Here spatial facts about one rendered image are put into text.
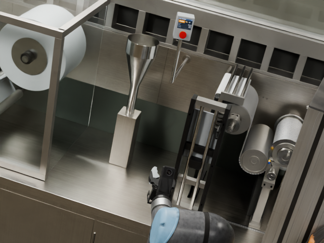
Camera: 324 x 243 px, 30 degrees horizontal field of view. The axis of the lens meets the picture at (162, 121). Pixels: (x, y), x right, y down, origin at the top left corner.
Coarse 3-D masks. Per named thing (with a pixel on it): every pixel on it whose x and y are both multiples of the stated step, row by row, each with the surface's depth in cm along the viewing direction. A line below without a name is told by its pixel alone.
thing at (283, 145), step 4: (280, 144) 252; (284, 144) 251; (288, 144) 251; (276, 148) 253; (280, 148) 253; (292, 148) 251; (272, 152) 254; (276, 152) 254; (272, 156) 255; (276, 156) 255; (276, 160) 255
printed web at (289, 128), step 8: (248, 88) 267; (248, 96) 261; (256, 96) 269; (232, 104) 251; (248, 104) 255; (256, 104) 266; (248, 112) 251; (288, 120) 270; (296, 120) 271; (248, 128) 267; (280, 128) 266; (288, 128) 262; (296, 128) 264; (280, 136) 257; (288, 136) 255; (296, 136) 257
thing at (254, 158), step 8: (256, 128) 275; (264, 128) 275; (248, 136) 272; (256, 136) 267; (264, 136) 268; (272, 136) 276; (248, 144) 263; (256, 144) 260; (264, 144) 263; (248, 152) 259; (256, 152) 258; (264, 152) 257; (240, 160) 261; (248, 160) 260; (256, 160) 259; (264, 160) 258; (248, 168) 262; (256, 168) 261; (264, 168) 259
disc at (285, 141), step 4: (280, 140) 252; (284, 140) 251; (288, 140) 251; (292, 140) 250; (272, 144) 253; (276, 144) 253; (292, 144) 251; (272, 148) 254; (272, 160) 256; (280, 168) 257; (284, 168) 256
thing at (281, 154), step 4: (284, 148) 251; (288, 148) 251; (280, 152) 252; (284, 152) 251; (292, 152) 250; (280, 156) 252; (284, 156) 252; (280, 160) 253; (284, 160) 253; (288, 160) 252; (284, 164) 254
